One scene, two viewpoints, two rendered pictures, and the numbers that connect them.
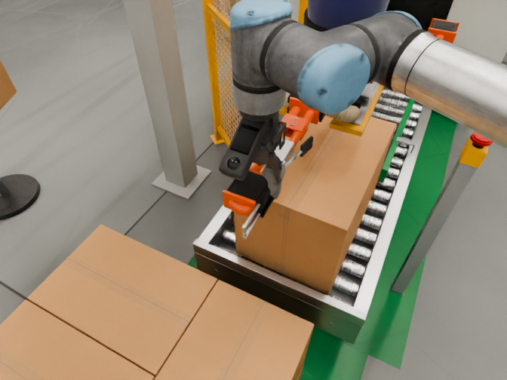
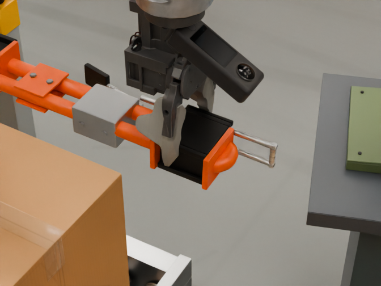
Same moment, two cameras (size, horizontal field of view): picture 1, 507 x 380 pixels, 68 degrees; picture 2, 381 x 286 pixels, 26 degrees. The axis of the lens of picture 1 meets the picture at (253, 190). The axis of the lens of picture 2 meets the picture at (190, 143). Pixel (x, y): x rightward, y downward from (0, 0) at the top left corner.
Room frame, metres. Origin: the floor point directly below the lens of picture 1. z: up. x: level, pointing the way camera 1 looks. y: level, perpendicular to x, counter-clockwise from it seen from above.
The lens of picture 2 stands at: (0.51, 0.82, 1.96)
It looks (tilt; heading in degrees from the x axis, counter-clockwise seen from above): 41 degrees down; 272
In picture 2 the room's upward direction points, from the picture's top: straight up
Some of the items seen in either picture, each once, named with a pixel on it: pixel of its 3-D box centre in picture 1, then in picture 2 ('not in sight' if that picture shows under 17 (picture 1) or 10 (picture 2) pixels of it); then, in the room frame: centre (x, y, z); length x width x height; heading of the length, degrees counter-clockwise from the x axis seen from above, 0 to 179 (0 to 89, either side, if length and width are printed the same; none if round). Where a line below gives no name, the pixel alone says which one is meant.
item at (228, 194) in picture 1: (247, 191); (191, 148); (0.54, 0.01, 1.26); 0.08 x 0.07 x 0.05; 154
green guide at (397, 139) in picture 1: (421, 94); not in sight; (1.97, -1.01, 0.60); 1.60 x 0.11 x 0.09; 153
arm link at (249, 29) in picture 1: (261, 44); not in sight; (0.56, -0.01, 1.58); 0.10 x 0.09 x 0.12; 39
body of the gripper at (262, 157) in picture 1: (260, 129); (169, 44); (0.57, -0.01, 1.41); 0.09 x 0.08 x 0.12; 153
